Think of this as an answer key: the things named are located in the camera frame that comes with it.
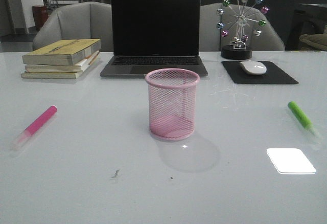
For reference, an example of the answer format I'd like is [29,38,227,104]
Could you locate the bottom cream book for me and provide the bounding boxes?
[21,70,85,79]

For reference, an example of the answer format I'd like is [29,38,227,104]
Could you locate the top yellow book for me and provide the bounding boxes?
[22,39,101,65]

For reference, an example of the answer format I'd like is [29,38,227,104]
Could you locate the cream book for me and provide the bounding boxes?
[21,70,85,79]
[25,51,100,73]

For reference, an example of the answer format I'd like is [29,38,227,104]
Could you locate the pink highlighter pen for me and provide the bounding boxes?
[11,105,57,151]

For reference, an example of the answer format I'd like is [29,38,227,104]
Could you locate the red trash bin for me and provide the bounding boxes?
[32,5,48,30]

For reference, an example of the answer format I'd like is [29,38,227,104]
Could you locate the black mouse pad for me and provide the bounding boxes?
[222,61,298,84]

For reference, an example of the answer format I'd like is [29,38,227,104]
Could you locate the olive sofa cushion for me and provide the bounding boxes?
[299,33,326,51]

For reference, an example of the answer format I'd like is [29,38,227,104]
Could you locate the middle cream book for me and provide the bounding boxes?
[25,51,100,73]

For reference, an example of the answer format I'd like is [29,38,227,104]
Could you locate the ferris wheel desk toy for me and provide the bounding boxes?
[216,0,267,60]

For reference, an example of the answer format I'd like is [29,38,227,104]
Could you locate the pink mesh pen holder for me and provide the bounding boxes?
[145,68,200,141]

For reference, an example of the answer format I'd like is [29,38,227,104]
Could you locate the green highlighter pen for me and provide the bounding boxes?
[288,101,320,138]

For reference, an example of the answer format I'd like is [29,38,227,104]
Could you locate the grey armchair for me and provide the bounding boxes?
[32,2,113,52]
[199,3,285,52]

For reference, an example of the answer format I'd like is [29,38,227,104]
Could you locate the right grey armchair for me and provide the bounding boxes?
[199,3,285,52]

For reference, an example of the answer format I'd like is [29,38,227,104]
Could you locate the white computer mouse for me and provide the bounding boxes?
[240,60,267,75]

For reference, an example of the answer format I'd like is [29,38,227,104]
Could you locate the grey laptop black screen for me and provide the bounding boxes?
[100,0,208,78]

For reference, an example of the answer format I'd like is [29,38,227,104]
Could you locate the left grey armchair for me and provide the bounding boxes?
[32,2,113,52]

